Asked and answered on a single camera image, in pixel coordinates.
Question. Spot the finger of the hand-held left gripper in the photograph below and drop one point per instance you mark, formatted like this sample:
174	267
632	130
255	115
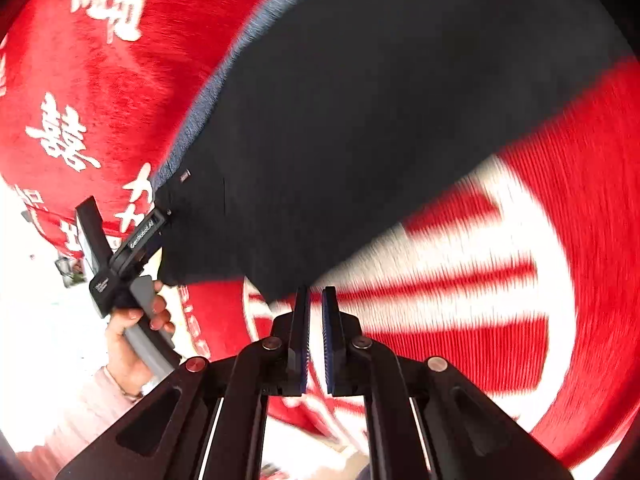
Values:
161	216

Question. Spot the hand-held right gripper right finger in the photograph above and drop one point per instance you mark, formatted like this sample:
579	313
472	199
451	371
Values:
329	345

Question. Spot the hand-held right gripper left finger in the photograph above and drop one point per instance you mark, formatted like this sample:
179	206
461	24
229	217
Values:
300	345

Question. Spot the black pants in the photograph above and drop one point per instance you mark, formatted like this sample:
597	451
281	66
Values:
375	135

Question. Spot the person's left forearm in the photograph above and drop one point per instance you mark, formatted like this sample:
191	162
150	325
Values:
75	410

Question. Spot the person's left hand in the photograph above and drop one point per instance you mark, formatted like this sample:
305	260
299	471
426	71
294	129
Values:
127	360

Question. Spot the red printed blanket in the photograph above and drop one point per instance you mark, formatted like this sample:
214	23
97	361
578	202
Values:
100	85

